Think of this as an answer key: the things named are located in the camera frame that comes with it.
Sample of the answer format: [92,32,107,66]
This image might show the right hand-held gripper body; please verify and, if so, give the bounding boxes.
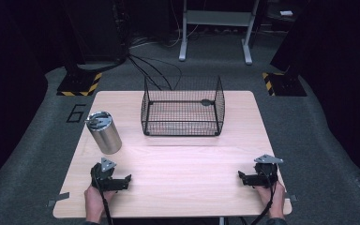
[251,154,285,189]

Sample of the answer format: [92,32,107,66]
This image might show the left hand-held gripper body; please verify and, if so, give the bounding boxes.
[90,157,127,192]

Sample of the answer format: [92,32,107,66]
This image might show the person's left hand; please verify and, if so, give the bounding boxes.
[83,184,117,219]

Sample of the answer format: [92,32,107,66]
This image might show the person's right hand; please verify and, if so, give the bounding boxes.
[254,180,286,218]

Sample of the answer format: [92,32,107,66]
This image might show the grey tape strip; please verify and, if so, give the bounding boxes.
[284,192,299,203]
[46,191,71,208]

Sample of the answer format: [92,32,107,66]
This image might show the stainless steel cup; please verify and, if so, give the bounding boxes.
[84,111,123,156]

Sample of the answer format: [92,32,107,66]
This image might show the yellow black striped base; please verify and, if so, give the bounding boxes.
[261,71,308,98]
[55,70,103,98]

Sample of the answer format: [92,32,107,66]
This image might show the dark cabinet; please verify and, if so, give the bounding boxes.
[60,0,130,65]

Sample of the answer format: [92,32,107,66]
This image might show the white metal stand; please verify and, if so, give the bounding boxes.
[178,0,261,67]

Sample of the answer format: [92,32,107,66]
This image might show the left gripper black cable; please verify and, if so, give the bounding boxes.
[93,174,114,225]

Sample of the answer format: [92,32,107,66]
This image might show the black wire mesh basket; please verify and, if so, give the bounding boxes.
[140,75,227,138]

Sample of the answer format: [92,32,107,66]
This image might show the black floor cables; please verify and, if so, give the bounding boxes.
[127,53,184,92]

